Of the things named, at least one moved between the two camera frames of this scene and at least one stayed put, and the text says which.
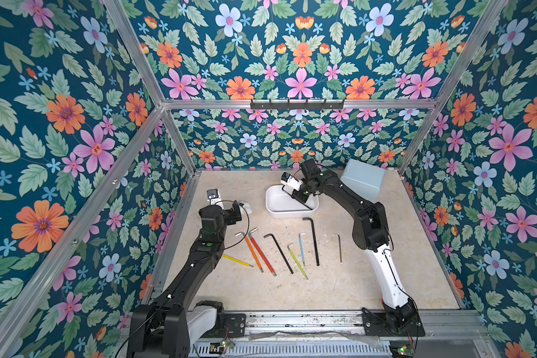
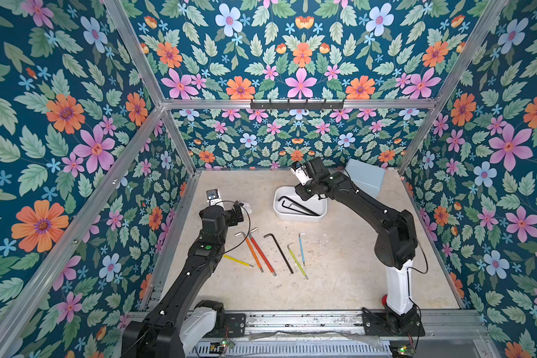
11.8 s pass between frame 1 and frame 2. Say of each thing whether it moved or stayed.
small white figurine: stayed
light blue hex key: stayed
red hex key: stayed
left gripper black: stayed
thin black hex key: moved
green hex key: stayed
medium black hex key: stayed
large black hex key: moved
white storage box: moved
